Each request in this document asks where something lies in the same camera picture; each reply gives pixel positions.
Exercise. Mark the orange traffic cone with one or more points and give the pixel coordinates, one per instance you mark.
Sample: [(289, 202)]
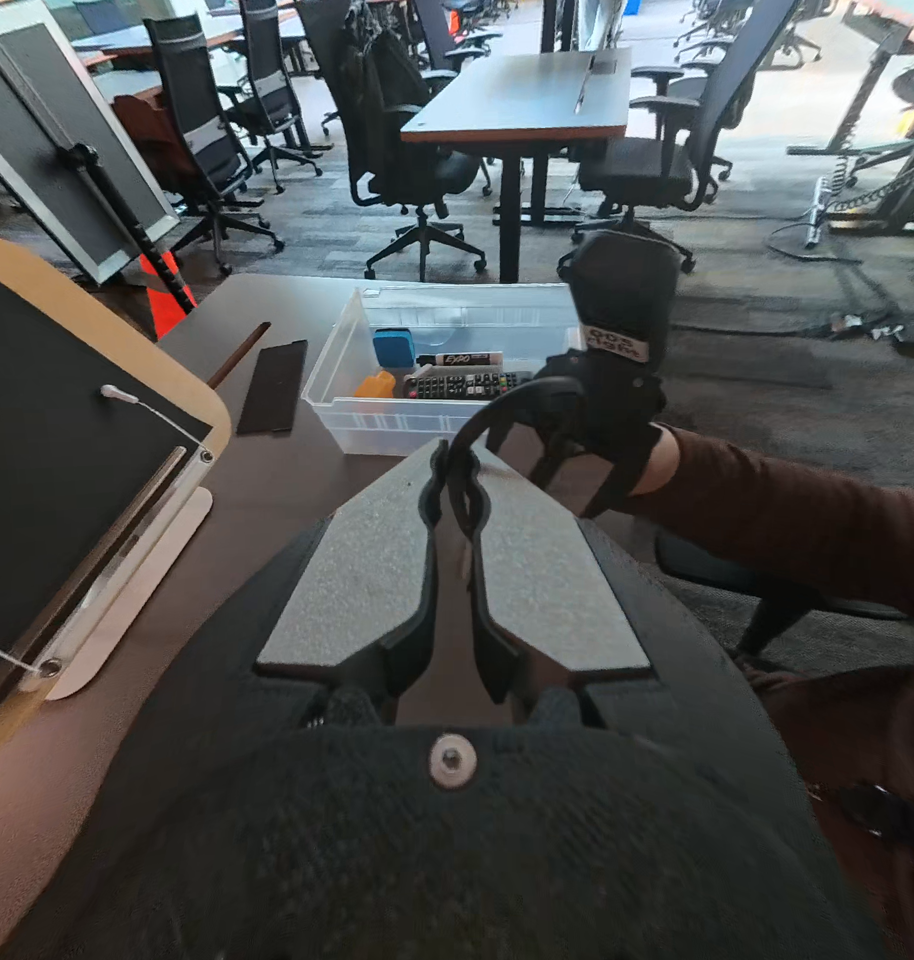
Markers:
[(161, 307)]

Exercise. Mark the black rectangular mat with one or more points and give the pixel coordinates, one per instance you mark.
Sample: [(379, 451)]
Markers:
[(273, 390)]

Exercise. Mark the black remote control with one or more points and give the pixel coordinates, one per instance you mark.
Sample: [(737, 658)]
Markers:
[(457, 386)]

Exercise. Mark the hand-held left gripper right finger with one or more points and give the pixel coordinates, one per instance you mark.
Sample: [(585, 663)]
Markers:
[(562, 592)]

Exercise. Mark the small orange object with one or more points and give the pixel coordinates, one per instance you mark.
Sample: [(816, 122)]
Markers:
[(374, 386)]

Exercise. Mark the long wooden-edged table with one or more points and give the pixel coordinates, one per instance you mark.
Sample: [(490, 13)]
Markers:
[(127, 41)]

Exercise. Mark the black office chair with jacket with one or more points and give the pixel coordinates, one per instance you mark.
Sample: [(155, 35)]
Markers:
[(382, 90)]

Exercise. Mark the white power strip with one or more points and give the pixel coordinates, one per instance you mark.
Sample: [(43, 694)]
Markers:
[(818, 214)]

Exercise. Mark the black chair armrest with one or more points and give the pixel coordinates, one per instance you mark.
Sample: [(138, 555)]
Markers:
[(711, 570)]

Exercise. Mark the grey aluminium-framed panel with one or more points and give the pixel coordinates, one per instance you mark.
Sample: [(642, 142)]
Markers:
[(52, 150)]

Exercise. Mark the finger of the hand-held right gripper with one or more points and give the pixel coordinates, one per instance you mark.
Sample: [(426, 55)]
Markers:
[(622, 472), (558, 454)]

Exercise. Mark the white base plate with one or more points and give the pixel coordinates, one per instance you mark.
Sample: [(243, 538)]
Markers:
[(164, 540)]

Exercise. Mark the clear plastic box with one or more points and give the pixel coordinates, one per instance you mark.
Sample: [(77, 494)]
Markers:
[(397, 427)]

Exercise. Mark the brown wooden stick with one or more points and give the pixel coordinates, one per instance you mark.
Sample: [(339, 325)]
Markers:
[(239, 356)]

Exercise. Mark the wooden-edged desk with black legs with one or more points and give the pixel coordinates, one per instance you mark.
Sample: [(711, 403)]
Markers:
[(876, 45)]

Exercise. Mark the person's right hand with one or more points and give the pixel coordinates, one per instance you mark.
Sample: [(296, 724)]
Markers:
[(657, 461)]

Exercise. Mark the black and white marker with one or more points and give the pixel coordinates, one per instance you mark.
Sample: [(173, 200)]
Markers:
[(464, 359)]

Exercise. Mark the blue whiteboard eraser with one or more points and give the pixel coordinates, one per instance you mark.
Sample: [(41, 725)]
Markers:
[(393, 349)]

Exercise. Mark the black board with wooden frame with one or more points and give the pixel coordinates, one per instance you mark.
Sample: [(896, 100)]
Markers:
[(67, 450)]

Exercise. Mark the person's brown clothing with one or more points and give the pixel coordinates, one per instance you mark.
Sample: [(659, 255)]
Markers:
[(876, 720)]

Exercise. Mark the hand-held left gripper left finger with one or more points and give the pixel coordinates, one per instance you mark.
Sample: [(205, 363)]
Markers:
[(344, 592)]

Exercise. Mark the grey table with wooden edge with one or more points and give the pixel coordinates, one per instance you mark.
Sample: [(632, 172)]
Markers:
[(517, 90)]

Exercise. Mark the person's right forearm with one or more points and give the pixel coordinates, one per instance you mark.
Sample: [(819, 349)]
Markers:
[(801, 517)]

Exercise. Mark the black support pole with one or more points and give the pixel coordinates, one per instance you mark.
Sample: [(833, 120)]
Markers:
[(127, 219)]

